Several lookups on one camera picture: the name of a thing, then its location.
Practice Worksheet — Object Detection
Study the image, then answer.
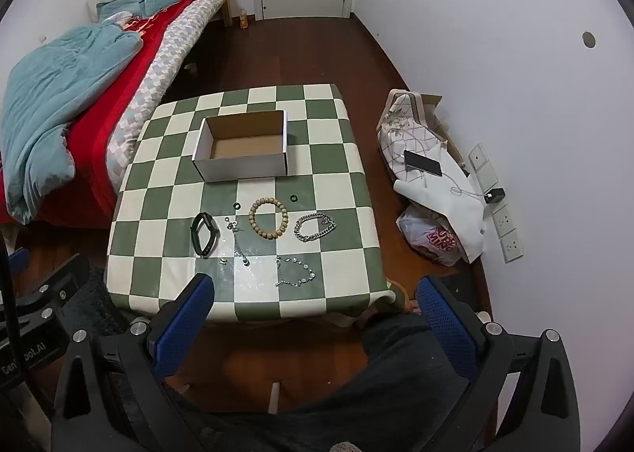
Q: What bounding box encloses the white wall switch plate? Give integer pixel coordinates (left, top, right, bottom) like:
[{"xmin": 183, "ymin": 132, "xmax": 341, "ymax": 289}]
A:
[{"xmin": 468, "ymin": 144, "xmax": 498, "ymax": 186}]

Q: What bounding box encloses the wooden bead bracelet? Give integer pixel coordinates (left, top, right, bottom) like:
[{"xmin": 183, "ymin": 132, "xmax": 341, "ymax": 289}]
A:
[{"xmin": 248, "ymin": 199, "xmax": 289, "ymax": 238}]

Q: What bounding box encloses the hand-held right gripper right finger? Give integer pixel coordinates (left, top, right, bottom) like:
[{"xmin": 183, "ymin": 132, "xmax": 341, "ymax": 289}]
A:
[{"xmin": 417, "ymin": 276, "xmax": 581, "ymax": 452}]

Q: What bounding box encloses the brown cardboard box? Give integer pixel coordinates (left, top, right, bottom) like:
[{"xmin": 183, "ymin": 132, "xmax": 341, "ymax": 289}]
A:
[{"xmin": 421, "ymin": 94, "xmax": 464, "ymax": 165}]

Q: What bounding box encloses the silver chain bracelet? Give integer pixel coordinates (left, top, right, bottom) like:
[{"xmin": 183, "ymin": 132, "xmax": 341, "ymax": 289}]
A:
[{"xmin": 294, "ymin": 214, "xmax": 336, "ymax": 243}]

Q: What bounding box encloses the black smartphone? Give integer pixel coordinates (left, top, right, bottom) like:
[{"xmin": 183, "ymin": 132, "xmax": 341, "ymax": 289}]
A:
[{"xmin": 403, "ymin": 149, "xmax": 443, "ymax": 178}]

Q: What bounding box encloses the patterned white tote bag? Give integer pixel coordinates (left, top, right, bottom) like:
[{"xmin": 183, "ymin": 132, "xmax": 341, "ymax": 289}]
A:
[{"xmin": 377, "ymin": 90, "xmax": 449, "ymax": 170}]

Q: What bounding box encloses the diamond pattern mattress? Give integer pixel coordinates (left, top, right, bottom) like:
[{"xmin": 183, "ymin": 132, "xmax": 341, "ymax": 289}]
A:
[{"xmin": 106, "ymin": 0, "xmax": 219, "ymax": 195}]

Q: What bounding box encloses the large blue blanket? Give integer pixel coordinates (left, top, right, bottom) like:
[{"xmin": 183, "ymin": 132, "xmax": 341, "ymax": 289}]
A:
[{"xmin": 0, "ymin": 26, "xmax": 144, "ymax": 225}]

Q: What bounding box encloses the white charging cable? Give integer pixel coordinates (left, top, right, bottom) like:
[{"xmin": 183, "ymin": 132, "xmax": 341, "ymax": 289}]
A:
[{"xmin": 421, "ymin": 169, "xmax": 491, "ymax": 200}]

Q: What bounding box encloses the white cardboard box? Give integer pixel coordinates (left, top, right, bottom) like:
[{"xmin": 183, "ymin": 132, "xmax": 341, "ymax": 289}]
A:
[{"xmin": 192, "ymin": 110, "xmax": 289, "ymax": 182}]

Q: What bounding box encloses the red print plastic bag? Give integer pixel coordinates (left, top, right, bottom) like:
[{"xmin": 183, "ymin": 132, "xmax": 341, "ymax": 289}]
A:
[{"xmin": 396, "ymin": 207, "xmax": 469, "ymax": 267}]

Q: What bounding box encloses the black wristband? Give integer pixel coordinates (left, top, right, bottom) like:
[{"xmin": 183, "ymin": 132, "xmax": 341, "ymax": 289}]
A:
[{"xmin": 191, "ymin": 211, "xmax": 221, "ymax": 259}]

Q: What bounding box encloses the white wall socket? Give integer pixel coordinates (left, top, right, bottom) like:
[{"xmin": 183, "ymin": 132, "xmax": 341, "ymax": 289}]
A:
[
  {"xmin": 499, "ymin": 230, "xmax": 523, "ymax": 263},
  {"xmin": 493, "ymin": 204, "xmax": 511, "ymax": 237}
]

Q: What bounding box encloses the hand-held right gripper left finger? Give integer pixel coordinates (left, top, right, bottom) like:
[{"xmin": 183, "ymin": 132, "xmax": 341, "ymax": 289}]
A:
[{"xmin": 52, "ymin": 274, "xmax": 219, "ymax": 452}]

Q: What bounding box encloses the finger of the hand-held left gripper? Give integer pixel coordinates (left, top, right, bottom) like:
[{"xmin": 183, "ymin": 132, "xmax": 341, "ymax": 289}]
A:
[{"xmin": 7, "ymin": 246, "xmax": 29, "ymax": 280}]

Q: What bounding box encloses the crystal link bracelet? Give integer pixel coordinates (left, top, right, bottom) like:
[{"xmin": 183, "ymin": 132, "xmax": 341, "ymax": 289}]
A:
[{"xmin": 275, "ymin": 256, "xmax": 316, "ymax": 288}]

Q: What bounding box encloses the green white checkered tablecloth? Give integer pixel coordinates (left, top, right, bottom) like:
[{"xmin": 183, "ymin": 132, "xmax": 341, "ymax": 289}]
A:
[{"xmin": 105, "ymin": 84, "xmax": 394, "ymax": 323}]

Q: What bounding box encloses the thin silver necklace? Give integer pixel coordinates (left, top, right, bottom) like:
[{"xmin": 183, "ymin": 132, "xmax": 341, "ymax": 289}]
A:
[{"xmin": 225, "ymin": 216, "xmax": 263, "ymax": 284}]

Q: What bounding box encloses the person's right leg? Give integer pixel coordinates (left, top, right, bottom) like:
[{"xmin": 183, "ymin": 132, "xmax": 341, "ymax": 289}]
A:
[{"xmin": 208, "ymin": 313, "xmax": 496, "ymax": 452}]

